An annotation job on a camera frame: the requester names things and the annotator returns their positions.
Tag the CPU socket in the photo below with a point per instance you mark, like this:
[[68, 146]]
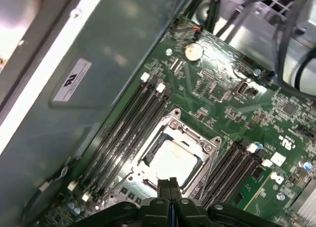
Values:
[[172, 118]]

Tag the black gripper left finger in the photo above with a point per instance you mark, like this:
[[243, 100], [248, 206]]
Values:
[[153, 214]]

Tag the silver coin cell battery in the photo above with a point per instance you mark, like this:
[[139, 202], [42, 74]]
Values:
[[193, 53]]

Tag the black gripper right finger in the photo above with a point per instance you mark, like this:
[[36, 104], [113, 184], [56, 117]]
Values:
[[190, 214]]

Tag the metal socket cover frame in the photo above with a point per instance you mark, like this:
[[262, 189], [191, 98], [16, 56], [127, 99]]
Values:
[[140, 171]]

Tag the white case label sticker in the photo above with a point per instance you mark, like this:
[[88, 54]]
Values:
[[72, 80]]

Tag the internal USB port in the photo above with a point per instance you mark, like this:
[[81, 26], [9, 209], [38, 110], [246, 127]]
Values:
[[242, 88]]

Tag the black PC case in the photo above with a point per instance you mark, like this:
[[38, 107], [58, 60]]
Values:
[[98, 51]]

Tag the green motherboard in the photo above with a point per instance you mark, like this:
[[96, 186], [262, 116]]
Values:
[[222, 71]]

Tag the silver chipset heatsink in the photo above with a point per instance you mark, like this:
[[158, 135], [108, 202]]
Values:
[[307, 207]]

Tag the silver CPU green edge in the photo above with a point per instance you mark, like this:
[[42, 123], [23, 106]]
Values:
[[172, 162]]

